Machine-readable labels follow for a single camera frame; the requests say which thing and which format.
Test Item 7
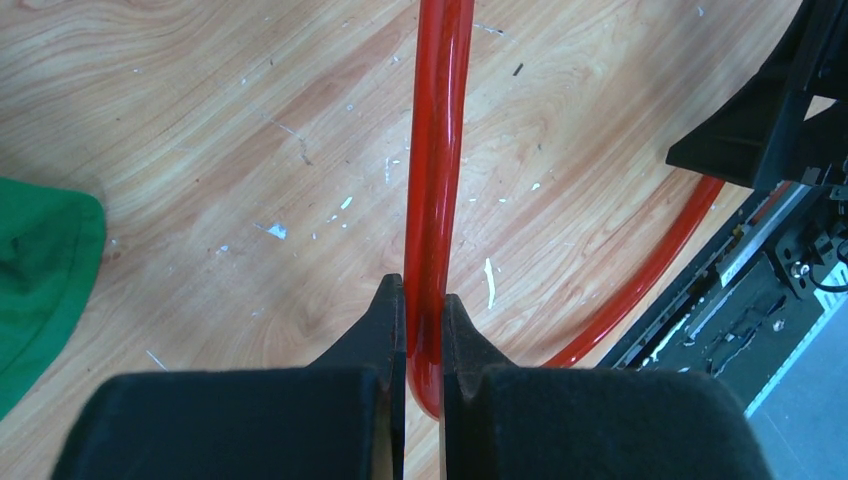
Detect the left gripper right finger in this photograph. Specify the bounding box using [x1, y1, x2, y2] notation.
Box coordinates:
[440, 294, 772, 479]

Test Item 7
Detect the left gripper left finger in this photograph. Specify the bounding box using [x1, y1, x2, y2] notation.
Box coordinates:
[52, 274, 406, 479]

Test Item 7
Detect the red cable lock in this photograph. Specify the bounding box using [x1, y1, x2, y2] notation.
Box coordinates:
[403, 1, 725, 420]

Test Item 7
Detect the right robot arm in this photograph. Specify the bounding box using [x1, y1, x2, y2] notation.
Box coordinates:
[666, 0, 847, 190]

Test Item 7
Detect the green t-shirt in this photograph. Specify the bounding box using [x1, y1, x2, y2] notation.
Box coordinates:
[1, 178, 107, 415]

